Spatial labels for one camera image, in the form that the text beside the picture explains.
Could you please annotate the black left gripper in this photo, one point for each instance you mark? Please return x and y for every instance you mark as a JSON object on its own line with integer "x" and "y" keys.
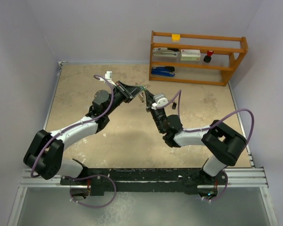
{"x": 128, "y": 92}

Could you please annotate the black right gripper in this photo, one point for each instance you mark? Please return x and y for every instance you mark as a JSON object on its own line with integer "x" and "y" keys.
{"x": 150, "y": 100}

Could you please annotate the silver keyring with clips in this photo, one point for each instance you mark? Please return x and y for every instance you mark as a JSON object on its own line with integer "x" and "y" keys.
{"x": 141, "y": 95}

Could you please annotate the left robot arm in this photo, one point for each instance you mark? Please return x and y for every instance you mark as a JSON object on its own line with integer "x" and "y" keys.
{"x": 45, "y": 153}

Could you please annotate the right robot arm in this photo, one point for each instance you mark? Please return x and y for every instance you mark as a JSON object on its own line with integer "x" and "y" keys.
{"x": 225, "y": 143}

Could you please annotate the key with black fob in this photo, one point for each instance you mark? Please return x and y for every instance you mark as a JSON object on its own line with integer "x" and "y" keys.
{"x": 174, "y": 105}

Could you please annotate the blue stapler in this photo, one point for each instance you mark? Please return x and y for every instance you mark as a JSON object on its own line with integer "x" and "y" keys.
{"x": 168, "y": 71}

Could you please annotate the grey stapler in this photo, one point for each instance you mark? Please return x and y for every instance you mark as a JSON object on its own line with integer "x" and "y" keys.
{"x": 165, "y": 54}

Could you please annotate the wooden shelf rack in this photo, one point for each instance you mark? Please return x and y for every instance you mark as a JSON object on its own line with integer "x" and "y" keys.
{"x": 229, "y": 52}

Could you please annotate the white green staples box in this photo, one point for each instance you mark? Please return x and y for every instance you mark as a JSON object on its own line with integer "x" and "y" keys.
{"x": 190, "y": 55}

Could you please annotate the yellow small box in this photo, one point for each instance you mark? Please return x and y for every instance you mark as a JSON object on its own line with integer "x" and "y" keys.
{"x": 175, "y": 38}

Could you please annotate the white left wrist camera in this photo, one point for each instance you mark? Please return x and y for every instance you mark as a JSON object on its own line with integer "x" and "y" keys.
{"x": 109, "y": 75}

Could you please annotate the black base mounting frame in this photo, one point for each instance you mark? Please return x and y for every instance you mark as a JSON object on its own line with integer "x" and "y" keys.
{"x": 189, "y": 181}

